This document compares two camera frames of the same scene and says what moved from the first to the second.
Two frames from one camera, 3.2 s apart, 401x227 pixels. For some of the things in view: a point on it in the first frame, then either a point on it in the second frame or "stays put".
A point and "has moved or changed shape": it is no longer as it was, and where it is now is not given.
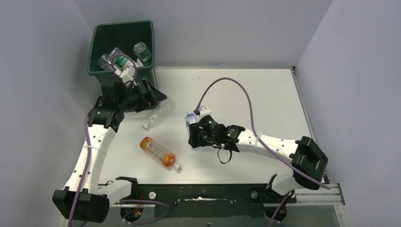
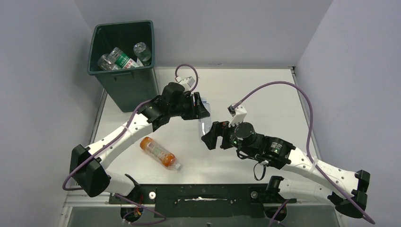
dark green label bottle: (143, 53) stays put
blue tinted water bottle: (191, 117) has moved or changed shape
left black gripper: (152, 98) to (197, 111)
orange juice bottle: (148, 144) stays put
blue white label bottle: (105, 61) stays put
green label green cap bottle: (121, 61) stays put
